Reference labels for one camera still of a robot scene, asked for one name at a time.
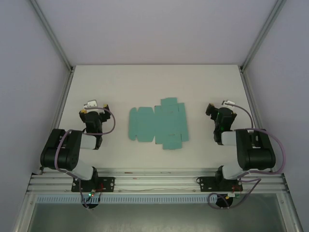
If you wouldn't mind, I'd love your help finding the teal paper box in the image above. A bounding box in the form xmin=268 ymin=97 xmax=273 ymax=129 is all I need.
xmin=127 ymin=97 xmax=190 ymax=151

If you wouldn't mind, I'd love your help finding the grey metal sheet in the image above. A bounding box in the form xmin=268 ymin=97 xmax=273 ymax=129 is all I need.
xmin=25 ymin=202 xmax=292 ymax=232

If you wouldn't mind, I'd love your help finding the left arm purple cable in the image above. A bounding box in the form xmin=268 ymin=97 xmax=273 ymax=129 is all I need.
xmin=55 ymin=107 xmax=116 ymax=208

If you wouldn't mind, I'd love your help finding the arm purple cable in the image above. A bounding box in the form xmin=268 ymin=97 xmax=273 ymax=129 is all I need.
xmin=55 ymin=107 xmax=116 ymax=208
xmin=208 ymin=102 xmax=287 ymax=210

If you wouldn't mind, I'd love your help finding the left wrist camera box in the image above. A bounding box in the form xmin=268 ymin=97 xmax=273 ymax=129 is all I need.
xmin=83 ymin=99 xmax=98 ymax=109

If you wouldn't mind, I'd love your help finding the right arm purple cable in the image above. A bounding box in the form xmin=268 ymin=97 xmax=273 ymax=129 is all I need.
xmin=208 ymin=102 xmax=287 ymax=210

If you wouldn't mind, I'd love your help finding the aluminium table side rail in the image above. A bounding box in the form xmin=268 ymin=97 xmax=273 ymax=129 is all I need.
xmin=31 ymin=69 xmax=75 ymax=175
xmin=239 ymin=67 xmax=278 ymax=174

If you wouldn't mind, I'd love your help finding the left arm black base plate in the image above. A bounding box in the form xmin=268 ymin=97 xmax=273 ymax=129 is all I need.
xmin=71 ymin=176 xmax=115 ymax=193

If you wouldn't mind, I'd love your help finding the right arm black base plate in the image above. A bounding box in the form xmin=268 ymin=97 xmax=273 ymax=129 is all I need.
xmin=197 ymin=175 xmax=242 ymax=193

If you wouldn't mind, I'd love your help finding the aluminium upright frame post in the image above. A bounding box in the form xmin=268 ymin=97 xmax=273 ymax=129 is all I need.
xmin=239 ymin=0 xmax=287 ymax=72
xmin=29 ymin=0 xmax=74 ymax=72

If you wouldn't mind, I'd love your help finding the aluminium mounting rail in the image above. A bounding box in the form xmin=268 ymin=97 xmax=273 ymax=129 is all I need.
xmin=26 ymin=170 xmax=289 ymax=194

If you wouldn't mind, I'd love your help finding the slotted grey cable duct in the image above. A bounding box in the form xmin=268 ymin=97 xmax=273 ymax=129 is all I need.
xmin=36 ymin=195 xmax=218 ymax=204

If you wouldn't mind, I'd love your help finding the aluminium lower frame post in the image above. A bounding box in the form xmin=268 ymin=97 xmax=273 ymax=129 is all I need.
xmin=281 ymin=193 xmax=304 ymax=232
xmin=13 ymin=193 xmax=37 ymax=232

